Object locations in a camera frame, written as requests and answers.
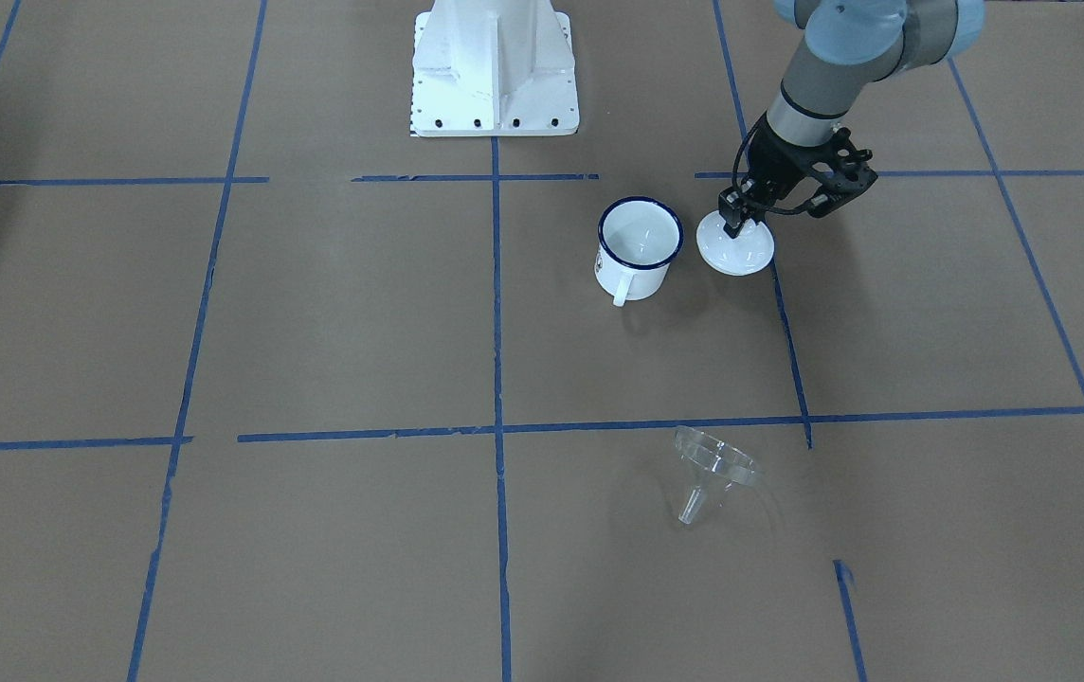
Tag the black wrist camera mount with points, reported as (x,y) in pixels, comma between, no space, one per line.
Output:
(842,170)

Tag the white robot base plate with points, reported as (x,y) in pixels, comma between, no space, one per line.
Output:
(467,118)

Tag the white enamel mug blue rim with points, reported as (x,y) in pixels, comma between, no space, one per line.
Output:
(638,237)

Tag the white ceramic lid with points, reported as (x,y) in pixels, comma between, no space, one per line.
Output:
(749,252)

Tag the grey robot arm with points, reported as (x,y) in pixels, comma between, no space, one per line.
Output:
(848,44)

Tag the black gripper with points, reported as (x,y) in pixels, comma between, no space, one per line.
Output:
(775,162)

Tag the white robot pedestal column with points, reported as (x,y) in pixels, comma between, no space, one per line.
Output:
(493,52)

